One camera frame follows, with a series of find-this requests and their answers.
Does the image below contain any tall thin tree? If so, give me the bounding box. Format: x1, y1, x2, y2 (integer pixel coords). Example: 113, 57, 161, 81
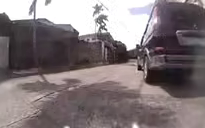
91, 3, 110, 42

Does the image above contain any row of houses with walls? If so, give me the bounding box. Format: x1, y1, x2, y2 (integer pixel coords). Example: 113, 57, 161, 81
77, 31, 130, 65

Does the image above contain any dark parked car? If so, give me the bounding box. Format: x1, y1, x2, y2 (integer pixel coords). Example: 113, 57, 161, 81
135, 0, 205, 84

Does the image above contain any grey concrete road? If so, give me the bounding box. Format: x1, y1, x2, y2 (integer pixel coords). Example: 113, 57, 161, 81
0, 59, 205, 128

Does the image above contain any raised concrete kerb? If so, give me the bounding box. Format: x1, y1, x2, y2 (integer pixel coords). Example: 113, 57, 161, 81
9, 63, 106, 78

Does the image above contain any palm tree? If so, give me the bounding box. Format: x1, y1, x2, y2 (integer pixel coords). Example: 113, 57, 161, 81
27, 0, 53, 69

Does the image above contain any dark wall with gate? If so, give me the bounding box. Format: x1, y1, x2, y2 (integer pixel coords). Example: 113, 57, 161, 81
9, 18, 80, 70

